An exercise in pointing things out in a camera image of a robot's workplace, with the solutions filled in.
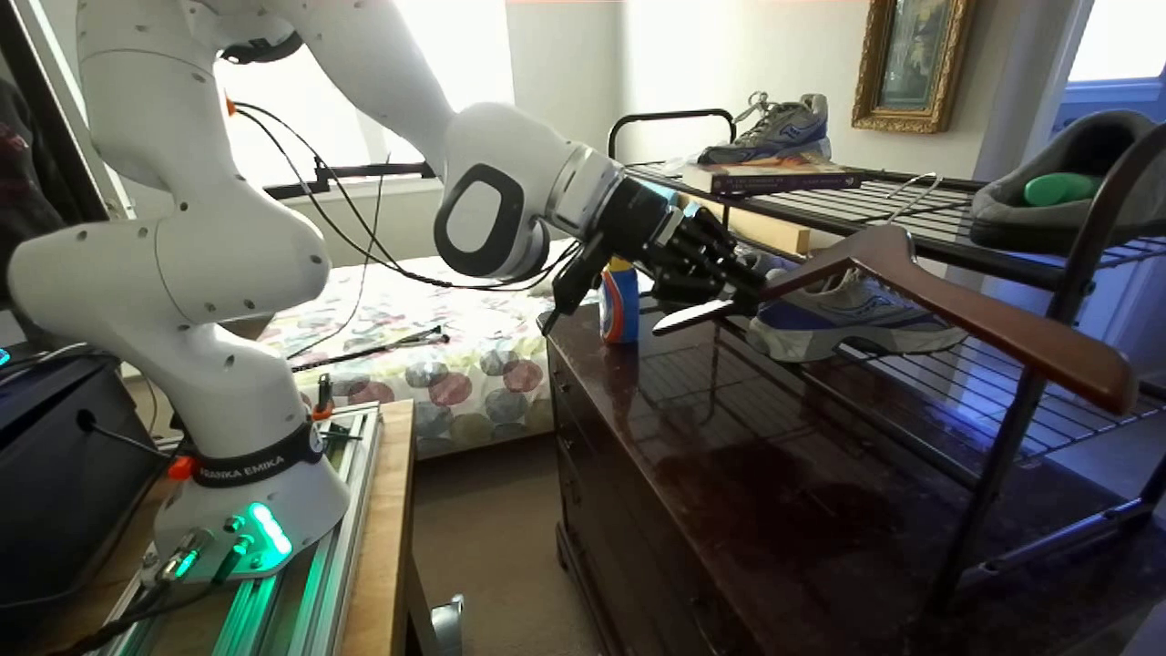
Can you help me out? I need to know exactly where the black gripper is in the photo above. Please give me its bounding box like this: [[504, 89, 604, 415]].
[[588, 175, 775, 319]]

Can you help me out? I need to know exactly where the black metal shoe rack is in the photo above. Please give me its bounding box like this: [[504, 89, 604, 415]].
[[604, 105, 1166, 597]]

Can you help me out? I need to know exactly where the tan hardcover book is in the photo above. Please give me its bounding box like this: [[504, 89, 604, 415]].
[[669, 156, 883, 204]]

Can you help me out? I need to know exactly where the blue spray cleaner bottle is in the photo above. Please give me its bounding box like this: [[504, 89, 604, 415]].
[[596, 253, 645, 355]]

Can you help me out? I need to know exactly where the grey blue sneaker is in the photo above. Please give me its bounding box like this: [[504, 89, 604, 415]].
[[745, 258, 977, 366]]

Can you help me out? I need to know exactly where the grey laced sneaker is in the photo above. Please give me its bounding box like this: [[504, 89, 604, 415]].
[[692, 91, 837, 173]]

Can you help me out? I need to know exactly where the dark wooden dresser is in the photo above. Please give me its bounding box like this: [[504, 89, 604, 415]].
[[538, 303, 1166, 656]]

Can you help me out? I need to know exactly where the bed with floral bedspread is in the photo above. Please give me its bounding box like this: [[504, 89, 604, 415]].
[[259, 234, 613, 466]]

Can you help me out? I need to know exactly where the gold framed picture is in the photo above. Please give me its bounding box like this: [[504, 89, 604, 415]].
[[848, 0, 977, 138]]

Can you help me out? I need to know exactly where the grey slipper green insole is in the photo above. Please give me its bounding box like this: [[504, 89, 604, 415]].
[[967, 105, 1166, 254]]

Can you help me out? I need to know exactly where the black tripod rod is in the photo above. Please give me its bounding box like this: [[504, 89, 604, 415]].
[[289, 321, 451, 377]]

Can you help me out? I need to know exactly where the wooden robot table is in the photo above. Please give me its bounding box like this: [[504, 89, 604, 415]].
[[22, 399, 423, 656]]

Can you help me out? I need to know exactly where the black control box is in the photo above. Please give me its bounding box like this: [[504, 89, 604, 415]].
[[0, 349, 166, 626]]

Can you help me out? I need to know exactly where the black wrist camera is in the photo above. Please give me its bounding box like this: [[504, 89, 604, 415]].
[[534, 234, 613, 338]]

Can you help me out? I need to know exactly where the thin black hanging cable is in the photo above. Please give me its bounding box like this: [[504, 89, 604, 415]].
[[289, 179, 391, 366]]

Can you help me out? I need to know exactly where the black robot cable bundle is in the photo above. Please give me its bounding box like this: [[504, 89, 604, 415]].
[[221, 97, 583, 294]]

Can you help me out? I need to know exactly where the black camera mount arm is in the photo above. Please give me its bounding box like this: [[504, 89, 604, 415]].
[[259, 156, 437, 204]]

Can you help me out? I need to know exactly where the grey metal bracket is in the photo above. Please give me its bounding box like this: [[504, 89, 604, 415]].
[[423, 592, 472, 656]]

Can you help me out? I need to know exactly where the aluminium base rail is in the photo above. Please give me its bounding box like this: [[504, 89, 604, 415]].
[[104, 406, 386, 656]]

